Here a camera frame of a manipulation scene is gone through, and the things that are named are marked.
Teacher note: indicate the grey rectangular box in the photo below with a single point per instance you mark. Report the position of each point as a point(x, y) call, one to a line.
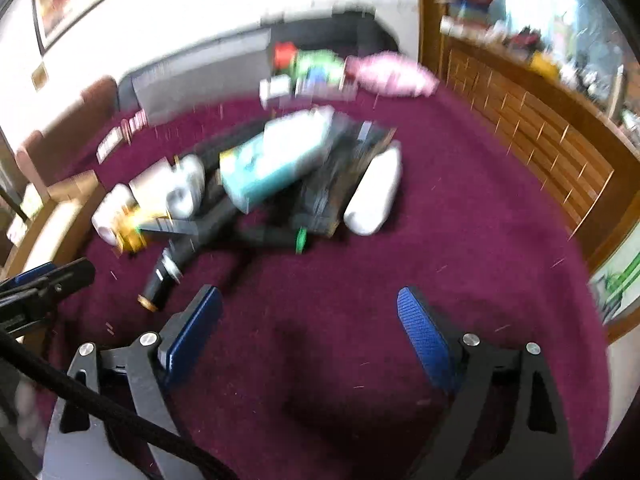
point(200, 77)

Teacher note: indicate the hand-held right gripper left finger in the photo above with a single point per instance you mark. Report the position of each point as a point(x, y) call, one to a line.
point(192, 325)

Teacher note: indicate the red cap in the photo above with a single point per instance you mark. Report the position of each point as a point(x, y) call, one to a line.
point(285, 55)

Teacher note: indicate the cartoon print tissue pack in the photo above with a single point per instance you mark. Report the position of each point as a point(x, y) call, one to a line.
point(270, 160)

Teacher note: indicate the black marker yellow end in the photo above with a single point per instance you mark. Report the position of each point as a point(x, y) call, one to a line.
point(165, 275)

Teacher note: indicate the yellow tape roll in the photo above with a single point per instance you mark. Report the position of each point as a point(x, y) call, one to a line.
point(131, 232)

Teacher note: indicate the black marker green end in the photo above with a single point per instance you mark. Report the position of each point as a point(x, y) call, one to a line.
point(272, 239)

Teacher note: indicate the black snack bag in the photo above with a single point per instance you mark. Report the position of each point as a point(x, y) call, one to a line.
point(345, 175)

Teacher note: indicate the plain white bottle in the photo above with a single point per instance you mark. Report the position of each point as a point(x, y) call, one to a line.
point(110, 215)

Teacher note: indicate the shelf clutter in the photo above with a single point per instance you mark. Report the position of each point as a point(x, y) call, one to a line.
point(520, 40)

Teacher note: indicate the white bottle red label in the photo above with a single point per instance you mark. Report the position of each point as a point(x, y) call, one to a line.
point(375, 192)

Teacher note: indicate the small yellow wall plaque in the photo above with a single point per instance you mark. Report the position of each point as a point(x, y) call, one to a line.
point(39, 76)

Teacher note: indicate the pink plastic bag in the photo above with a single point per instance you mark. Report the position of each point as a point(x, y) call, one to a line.
point(390, 75)

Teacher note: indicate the black padded headboard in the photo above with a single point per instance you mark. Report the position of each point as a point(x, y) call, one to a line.
point(370, 35)

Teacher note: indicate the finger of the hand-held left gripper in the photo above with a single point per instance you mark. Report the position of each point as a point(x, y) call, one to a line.
point(32, 274)
point(70, 275)

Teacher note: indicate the green bamboo poster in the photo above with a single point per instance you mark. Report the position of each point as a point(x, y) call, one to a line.
point(617, 280)

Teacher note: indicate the wooden cabinet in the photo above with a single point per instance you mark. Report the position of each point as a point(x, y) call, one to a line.
point(525, 125)

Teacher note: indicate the green packet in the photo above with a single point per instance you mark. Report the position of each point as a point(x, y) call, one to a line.
point(315, 65)

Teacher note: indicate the cardboard box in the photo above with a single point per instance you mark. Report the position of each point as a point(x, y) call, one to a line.
point(65, 220)

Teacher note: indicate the framed wall picture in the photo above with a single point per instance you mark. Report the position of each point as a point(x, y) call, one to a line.
point(65, 0)

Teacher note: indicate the cabinet mirror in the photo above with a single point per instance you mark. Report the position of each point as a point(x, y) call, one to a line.
point(550, 5)

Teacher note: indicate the small white box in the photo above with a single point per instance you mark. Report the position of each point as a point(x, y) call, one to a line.
point(275, 90)

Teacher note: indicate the pink patterned small packet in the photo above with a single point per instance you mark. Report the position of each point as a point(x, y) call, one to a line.
point(135, 121)

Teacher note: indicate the brown padded chair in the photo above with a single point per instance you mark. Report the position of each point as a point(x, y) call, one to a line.
point(65, 125)

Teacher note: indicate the black marker olive end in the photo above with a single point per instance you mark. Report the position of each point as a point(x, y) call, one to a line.
point(212, 200)

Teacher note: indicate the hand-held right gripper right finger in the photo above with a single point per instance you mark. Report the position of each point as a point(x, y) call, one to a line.
point(425, 335)

